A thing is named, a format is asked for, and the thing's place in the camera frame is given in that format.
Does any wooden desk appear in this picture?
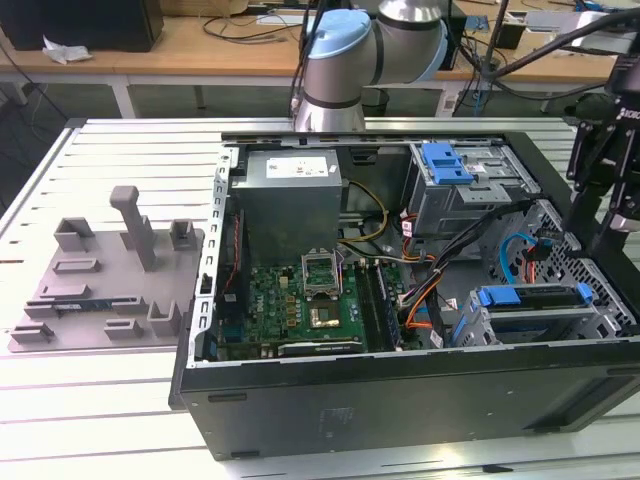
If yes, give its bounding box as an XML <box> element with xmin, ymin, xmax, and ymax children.
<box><xmin>0</xmin><ymin>0</ymin><xmax>640</xmax><ymax>85</ymax></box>

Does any installed RAM stick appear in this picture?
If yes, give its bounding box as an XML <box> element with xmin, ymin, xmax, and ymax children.
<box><xmin>374</xmin><ymin>262</ymin><xmax>404</xmax><ymax>351</ymax></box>

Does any orange wire bundle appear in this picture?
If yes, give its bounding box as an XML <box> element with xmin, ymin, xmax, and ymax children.
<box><xmin>402</xmin><ymin>292</ymin><xmax>439</xmax><ymax>332</ymax></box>

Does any RAM stick in rack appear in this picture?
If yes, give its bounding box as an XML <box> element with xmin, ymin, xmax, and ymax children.
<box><xmin>53</xmin><ymin>299</ymin><xmax>115</xmax><ymax>315</ymax></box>

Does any blue plastic drive latch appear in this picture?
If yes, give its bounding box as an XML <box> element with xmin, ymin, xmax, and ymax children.
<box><xmin>422</xmin><ymin>143</ymin><xmax>474</xmax><ymax>185</ymax></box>

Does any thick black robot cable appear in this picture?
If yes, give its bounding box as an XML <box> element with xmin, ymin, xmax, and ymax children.
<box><xmin>469</xmin><ymin>7</ymin><xmax>640</xmax><ymax>86</ymax></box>

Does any blue data wire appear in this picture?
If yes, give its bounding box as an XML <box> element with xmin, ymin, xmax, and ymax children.
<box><xmin>499</xmin><ymin>233</ymin><xmax>539</xmax><ymax>289</ymax></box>

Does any grey power supply unit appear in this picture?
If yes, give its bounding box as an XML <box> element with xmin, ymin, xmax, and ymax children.
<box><xmin>230</xmin><ymin>148</ymin><xmax>345</xmax><ymax>267</ymax></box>

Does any black graphics card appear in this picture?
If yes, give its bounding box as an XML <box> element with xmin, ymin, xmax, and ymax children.
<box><xmin>277</xmin><ymin>340</ymin><xmax>366</xmax><ymax>357</ymax></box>

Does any grey parts rack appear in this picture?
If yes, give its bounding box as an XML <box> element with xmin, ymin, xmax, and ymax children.
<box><xmin>7</xmin><ymin>184</ymin><xmax>206</xmax><ymax>354</ymax></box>

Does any grey metal disk bay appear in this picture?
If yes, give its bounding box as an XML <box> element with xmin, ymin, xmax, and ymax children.
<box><xmin>446</xmin><ymin>282</ymin><xmax>604</xmax><ymax>347</ymax></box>

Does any crumpled white paper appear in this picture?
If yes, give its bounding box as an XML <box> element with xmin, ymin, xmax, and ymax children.
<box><xmin>42</xmin><ymin>34</ymin><xmax>94</xmax><ymax>65</ymax></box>

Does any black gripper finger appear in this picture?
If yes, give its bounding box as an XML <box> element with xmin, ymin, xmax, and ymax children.
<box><xmin>589</xmin><ymin>164</ymin><xmax>640</xmax><ymax>256</ymax></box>
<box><xmin>564</xmin><ymin>122</ymin><xmax>619</xmax><ymax>236</ymax></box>

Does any orange red yellow power wire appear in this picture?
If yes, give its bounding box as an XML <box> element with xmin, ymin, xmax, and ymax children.
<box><xmin>519</xmin><ymin>229</ymin><xmax>559</xmax><ymax>287</ymax></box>

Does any socket locking lever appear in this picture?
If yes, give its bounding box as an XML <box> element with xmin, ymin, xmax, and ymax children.
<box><xmin>335</xmin><ymin>249</ymin><xmax>347</xmax><ymax>301</ymax></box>

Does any CPU socket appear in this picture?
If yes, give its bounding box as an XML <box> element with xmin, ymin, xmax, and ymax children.
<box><xmin>307</xmin><ymin>298</ymin><xmax>344</xmax><ymax>331</ymax></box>

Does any yellow black wire bundle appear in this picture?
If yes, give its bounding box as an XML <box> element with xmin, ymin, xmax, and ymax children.
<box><xmin>339</xmin><ymin>179</ymin><xmax>391</xmax><ymax>246</ymax></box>

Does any grey metal drive cage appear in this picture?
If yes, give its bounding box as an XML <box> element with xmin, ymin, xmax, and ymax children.
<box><xmin>405</xmin><ymin>141</ymin><xmax>544</xmax><ymax>237</ymax></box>

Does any metal socket cover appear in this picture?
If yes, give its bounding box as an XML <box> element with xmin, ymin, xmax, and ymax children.
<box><xmin>299</xmin><ymin>248</ymin><xmax>342</xmax><ymax>301</ymax></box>

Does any large black box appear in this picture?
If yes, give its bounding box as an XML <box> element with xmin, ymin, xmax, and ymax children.
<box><xmin>0</xmin><ymin>0</ymin><xmax>164</xmax><ymax>54</ymax></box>

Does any black computer tower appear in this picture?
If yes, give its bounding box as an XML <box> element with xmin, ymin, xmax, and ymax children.
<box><xmin>442</xmin><ymin>14</ymin><xmax>462</xmax><ymax>71</ymax></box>

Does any brown cardboard piece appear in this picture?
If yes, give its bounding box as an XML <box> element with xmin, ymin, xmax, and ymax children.
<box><xmin>162</xmin><ymin>0</ymin><xmax>251</xmax><ymax>16</ymax></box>

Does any black waste bin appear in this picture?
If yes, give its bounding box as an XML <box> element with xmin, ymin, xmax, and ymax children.
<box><xmin>362</xmin><ymin>88</ymin><xmax>391</xmax><ymax>120</ymax></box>

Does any green motherboard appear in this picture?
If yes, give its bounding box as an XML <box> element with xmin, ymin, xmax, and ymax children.
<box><xmin>214</xmin><ymin>249</ymin><xmax>416</xmax><ymax>359</ymax></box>

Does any black open PC case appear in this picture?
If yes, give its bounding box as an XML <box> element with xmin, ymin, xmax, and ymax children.
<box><xmin>167</xmin><ymin>130</ymin><xmax>640</xmax><ymax>462</ymax></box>

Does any black RAM slot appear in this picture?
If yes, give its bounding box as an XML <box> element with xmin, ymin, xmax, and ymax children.
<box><xmin>360</xmin><ymin>263</ymin><xmax>385</xmax><ymax>351</ymax></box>
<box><xmin>354</xmin><ymin>263</ymin><xmax>379</xmax><ymax>351</ymax></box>
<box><xmin>367</xmin><ymin>263</ymin><xmax>392</xmax><ymax>351</ymax></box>

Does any small black box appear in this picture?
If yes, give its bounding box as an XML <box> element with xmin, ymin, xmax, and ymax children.
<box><xmin>497</xmin><ymin>22</ymin><xmax>526</xmax><ymax>50</ymax></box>

